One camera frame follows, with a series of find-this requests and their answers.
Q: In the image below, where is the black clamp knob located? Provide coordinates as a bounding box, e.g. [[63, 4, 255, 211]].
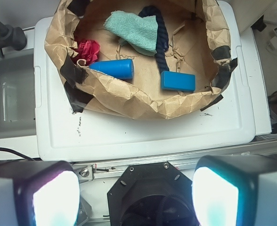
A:
[[0, 21, 27, 58]]

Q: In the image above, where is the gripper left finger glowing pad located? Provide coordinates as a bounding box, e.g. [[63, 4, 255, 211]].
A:
[[0, 161, 80, 226]]

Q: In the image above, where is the brown paper bag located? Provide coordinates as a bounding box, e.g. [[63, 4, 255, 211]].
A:
[[44, 0, 237, 120]]

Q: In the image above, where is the blue cylinder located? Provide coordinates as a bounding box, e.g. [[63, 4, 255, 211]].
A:
[[89, 59, 134, 80]]

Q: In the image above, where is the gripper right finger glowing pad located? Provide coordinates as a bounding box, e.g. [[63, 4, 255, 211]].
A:
[[192, 154, 277, 226]]

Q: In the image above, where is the dark navy rope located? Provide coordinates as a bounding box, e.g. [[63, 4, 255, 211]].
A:
[[138, 6, 170, 73]]

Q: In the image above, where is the light blue-green cloth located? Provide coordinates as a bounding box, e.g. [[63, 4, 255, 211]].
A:
[[104, 10, 158, 56]]

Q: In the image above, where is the aluminium frame rail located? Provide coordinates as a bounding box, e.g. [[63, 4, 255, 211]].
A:
[[72, 138, 277, 183]]

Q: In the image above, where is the blue rectangular block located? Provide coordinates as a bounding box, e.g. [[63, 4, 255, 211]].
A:
[[161, 71, 196, 92]]

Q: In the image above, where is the white plastic lid tray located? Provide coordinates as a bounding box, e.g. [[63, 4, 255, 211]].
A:
[[33, 1, 256, 161]]

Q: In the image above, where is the clear plastic bin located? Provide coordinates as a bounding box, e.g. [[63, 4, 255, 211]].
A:
[[0, 49, 36, 139]]

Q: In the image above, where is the red crumpled cloth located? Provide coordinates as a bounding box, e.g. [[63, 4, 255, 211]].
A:
[[76, 39, 100, 65]]

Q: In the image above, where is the black cable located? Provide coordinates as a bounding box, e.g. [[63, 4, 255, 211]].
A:
[[0, 146, 37, 161]]

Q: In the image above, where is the black octagonal mount plate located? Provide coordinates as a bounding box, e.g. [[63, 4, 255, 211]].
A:
[[107, 162, 199, 226]]

